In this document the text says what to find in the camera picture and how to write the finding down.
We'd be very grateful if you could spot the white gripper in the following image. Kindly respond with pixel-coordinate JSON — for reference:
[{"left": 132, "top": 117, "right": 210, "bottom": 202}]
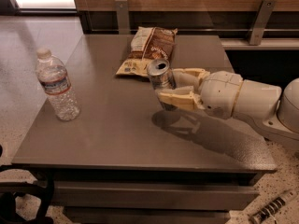
[{"left": 157, "top": 68, "right": 243, "bottom": 119}]

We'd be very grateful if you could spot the silver blue redbull can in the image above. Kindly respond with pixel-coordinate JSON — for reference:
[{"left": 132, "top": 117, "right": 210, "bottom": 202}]
[{"left": 146, "top": 58, "right": 179, "bottom": 112}]

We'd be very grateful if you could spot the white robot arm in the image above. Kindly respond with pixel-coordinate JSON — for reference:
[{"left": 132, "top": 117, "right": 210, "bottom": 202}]
[{"left": 156, "top": 68, "right": 299, "bottom": 150}]

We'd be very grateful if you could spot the brown yellow chip bag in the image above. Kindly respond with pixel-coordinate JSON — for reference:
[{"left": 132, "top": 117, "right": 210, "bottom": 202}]
[{"left": 116, "top": 27, "right": 178, "bottom": 77}]

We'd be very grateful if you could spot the grey table with drawers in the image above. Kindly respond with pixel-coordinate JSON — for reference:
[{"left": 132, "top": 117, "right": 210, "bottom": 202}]
[{"left": 13, "top": 35, "right": 276, "bottom": 224}]

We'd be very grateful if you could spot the clear plastic water bottle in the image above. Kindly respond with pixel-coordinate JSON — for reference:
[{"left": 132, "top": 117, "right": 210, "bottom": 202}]
[{"left": 36, "top": 48, "right": 80, "bottom": 121}]

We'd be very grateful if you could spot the striped tube on floor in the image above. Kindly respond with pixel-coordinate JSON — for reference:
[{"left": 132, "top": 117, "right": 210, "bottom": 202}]
[{"left": 249, "top": 189, "right": 298, "bottom": 224}]

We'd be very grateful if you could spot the black chair base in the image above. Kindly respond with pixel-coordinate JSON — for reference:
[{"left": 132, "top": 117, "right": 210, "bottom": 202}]
[{"left": 0, "top": 170, "right": 54, "bottom": 224}]

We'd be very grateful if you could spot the left metal wall bracket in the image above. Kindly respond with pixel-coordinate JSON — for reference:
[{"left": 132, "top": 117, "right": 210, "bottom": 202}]
[{"left": 115, "top": 0, "right": 131, "bottom": 35}]

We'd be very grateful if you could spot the metal wall bracket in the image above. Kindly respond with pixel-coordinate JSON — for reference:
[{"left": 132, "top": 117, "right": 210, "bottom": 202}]
[
  {"left": 248, "top": 0, "right": 277, "bottom": 46},
  {"left": 115, "top": 0, "right": 131, "bottom": 35}
]

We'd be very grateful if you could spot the right metal wall bracket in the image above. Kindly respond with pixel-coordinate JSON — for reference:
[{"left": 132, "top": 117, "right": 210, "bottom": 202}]
[{"left": 248, "top": 0, "right": 277, "bottom": 46}]

